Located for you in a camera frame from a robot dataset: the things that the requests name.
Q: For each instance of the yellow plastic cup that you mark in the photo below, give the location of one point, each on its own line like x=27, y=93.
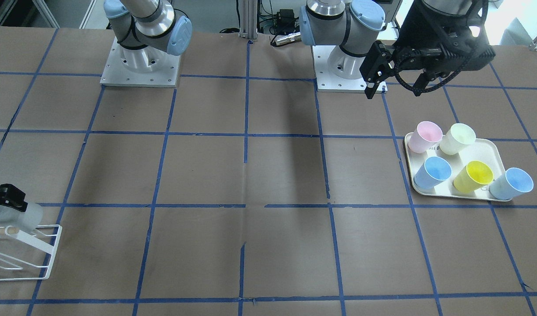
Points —
x=474, y=175

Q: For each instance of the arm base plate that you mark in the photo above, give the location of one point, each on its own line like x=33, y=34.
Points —
x=148, y=67
x=338, y=83

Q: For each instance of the white frosted plastic cup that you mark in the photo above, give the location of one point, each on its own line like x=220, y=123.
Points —
x=26, y=221

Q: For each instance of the silver cable connector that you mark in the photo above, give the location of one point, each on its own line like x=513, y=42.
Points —
x=279, y=41

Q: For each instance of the black power adapter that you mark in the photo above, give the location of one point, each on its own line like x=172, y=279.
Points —
x=285, y=18

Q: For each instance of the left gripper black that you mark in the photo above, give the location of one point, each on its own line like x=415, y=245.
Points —
x=414, y=30

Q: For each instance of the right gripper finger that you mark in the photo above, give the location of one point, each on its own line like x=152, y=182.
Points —
x=12, y=197

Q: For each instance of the white wire cup rack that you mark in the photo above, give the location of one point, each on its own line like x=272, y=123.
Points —
x=28, y=256

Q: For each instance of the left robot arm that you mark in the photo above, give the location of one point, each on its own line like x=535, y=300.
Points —
x=353, y=27

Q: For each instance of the pink plastic cup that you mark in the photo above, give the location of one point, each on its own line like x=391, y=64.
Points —
x=425, y=136

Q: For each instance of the pale green plastic cup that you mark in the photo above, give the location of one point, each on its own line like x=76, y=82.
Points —
x=458, y=137

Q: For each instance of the blue cup on tray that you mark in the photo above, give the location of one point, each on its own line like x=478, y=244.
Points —
x=433, y=172

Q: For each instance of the aluminium frame post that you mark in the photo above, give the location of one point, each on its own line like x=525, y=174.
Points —
x=248, y=18

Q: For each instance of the blue cup at tray edge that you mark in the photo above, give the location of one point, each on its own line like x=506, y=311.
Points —
x=512, y=183

